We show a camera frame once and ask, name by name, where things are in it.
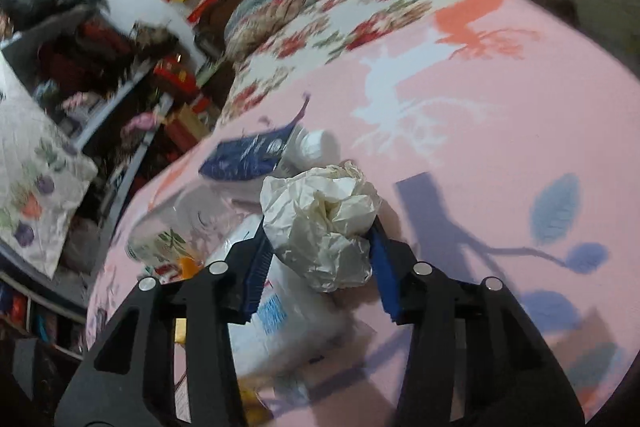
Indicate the red box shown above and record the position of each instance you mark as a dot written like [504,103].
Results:
[175,74]

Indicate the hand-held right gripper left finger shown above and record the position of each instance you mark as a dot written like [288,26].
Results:
[257,277]

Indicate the red packet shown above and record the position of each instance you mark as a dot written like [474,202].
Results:
[204,7]

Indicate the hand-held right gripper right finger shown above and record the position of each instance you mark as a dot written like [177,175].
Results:
[384,277]

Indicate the floral bedsheet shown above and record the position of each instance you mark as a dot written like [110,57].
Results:
[400,2]

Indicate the white plastic-wrapped packet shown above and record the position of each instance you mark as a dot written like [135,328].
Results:
[290,327]

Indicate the white leaf-printed cloth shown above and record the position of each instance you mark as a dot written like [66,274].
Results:
[35,187]

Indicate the grey shelf rack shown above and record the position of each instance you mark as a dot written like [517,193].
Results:
[125,87]

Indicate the dark blue carton box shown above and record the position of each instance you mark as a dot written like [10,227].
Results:
[245,154]

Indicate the clear printed plastic bag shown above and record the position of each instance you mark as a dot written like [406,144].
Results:
[190,217]

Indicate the yellow wrapper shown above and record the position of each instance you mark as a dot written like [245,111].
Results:
[255,407]

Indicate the white plastic bottle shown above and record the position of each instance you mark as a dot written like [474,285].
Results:
[312,147]

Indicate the white paper ball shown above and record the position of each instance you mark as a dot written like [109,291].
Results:
[320,227]

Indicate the pink printed blanket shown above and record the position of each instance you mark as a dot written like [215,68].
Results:
[550,107]

